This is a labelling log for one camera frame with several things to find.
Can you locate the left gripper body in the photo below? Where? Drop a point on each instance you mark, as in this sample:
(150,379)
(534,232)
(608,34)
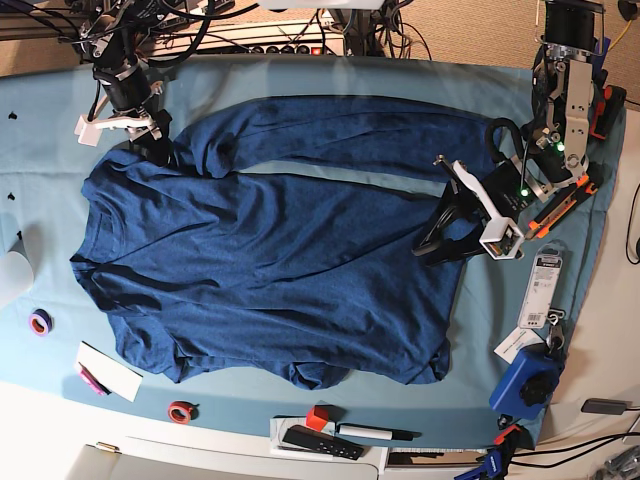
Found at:
(470,183)

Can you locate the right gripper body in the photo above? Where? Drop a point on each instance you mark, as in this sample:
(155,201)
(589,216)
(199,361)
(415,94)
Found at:
(135,122)

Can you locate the dark blue t-shirt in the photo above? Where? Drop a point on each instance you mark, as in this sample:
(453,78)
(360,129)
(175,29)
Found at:
(260,245)

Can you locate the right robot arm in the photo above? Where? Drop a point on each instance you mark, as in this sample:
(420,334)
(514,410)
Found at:
(126,99)

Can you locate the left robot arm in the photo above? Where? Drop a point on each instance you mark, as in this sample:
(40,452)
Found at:
(542,170)

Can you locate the packaged tool blister pack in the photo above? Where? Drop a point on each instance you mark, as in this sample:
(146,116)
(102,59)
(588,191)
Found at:
(541,286)

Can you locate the light blue table cloth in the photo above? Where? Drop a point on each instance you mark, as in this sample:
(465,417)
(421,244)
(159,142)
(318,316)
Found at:
(43,168)

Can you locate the orange black utility knife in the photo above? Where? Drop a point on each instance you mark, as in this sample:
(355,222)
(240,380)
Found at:
(563,202)

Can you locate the white label card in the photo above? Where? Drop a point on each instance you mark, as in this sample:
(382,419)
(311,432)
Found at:
(518,339)

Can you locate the power strip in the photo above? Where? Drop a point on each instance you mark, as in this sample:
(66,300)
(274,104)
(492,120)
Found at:
(303,37)

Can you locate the blue box with knob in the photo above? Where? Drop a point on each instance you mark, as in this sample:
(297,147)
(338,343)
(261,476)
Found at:
(528,383)

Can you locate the white translucent cup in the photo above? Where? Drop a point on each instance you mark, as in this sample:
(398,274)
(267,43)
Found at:
(16,277)

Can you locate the orange black clamp top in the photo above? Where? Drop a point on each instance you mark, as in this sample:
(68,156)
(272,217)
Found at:
(609,103)

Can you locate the white marker pen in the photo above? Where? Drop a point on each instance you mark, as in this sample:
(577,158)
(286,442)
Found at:
(367,432)

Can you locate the black phone device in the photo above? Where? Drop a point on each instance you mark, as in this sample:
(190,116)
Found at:
(604,406)

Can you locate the purple tape roll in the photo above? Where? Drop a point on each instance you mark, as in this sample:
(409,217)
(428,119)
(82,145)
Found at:
(40,322)

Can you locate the orange clamp bottom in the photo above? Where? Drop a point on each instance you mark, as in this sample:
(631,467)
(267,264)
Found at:
(512,434)

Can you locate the red cube block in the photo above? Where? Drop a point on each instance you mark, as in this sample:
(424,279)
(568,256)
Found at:
(317,418)

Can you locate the blue spring clamp bottom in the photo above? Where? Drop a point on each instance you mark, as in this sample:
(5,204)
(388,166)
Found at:
(494,466)

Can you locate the white paper card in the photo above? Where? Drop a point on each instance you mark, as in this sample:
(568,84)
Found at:
(118,378)

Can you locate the black remote control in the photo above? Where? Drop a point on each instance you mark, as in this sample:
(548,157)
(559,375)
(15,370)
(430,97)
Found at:
(312,440)

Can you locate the red tape roll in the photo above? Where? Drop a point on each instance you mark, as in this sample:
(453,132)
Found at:
(182,412)

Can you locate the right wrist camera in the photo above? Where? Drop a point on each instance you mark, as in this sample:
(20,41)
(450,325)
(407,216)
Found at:
(87,134)

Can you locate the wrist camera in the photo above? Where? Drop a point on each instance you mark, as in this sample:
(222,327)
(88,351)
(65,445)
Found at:
(502,238)
(87,134)

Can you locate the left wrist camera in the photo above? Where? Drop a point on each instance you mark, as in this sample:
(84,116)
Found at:
(502,238)

